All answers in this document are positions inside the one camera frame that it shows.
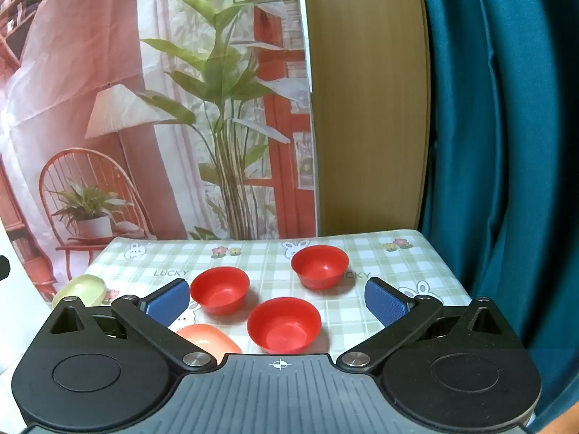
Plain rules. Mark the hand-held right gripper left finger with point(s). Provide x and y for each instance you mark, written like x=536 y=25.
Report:
x=166 y=302

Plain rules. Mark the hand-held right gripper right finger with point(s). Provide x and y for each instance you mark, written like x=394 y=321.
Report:
x=384 y=303

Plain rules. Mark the orange plastic plate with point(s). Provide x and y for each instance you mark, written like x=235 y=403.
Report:
x=209 y=337

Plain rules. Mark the red plastic bowl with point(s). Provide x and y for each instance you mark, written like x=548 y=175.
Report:
x=320 y=266
x=220 y=290
x=284 y=325

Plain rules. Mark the light green plastic plate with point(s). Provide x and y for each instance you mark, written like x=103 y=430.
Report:
x=78 y=290

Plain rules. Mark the green checked tablecloth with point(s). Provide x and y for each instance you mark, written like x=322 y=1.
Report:
x=271 y=275

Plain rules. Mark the printed backdrop cloth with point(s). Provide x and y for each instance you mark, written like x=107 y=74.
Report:
x=135 y=144

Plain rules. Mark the black fixture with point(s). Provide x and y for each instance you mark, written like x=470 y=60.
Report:
x=3 y=267

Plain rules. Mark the teal curtain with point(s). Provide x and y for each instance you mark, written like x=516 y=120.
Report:
x=506 y=144

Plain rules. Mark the wooden panel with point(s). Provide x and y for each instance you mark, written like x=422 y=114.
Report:
x=366 y=99

